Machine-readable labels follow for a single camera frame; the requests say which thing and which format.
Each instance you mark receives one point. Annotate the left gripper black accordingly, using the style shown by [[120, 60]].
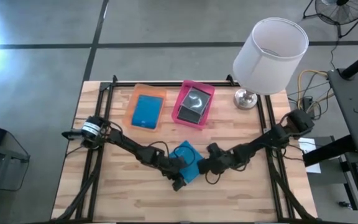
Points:
[[172, 169]]

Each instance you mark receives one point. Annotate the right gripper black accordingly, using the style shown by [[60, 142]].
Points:
[[222, 161]]

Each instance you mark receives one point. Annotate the pink translucent plastic bin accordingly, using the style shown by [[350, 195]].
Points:
[[179, 101]]

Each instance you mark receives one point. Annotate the orange translucent plastic bin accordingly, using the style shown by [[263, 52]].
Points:
[[130, 105]]

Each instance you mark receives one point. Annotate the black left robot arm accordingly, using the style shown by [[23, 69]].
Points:
[[129, 146]]

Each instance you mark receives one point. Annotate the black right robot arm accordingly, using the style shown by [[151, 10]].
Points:
[[269, 138]]

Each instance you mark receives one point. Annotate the white paper sheet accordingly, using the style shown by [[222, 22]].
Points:
[[311, 166]]

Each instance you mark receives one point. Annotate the black power strip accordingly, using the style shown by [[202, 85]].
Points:
[[307, 104]]

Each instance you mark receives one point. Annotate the table lamp white shade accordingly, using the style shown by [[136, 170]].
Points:
[[269, 62]]

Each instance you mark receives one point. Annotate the black desk beam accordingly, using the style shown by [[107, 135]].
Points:
[[328, 151]]

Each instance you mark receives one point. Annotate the small black caster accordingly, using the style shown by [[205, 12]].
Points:
[[344, 205]]

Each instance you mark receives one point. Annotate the dark grey desk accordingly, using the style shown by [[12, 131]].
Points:
[[353, 109]]

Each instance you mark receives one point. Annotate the black floor fan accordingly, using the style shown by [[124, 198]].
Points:
[[343, 12]]

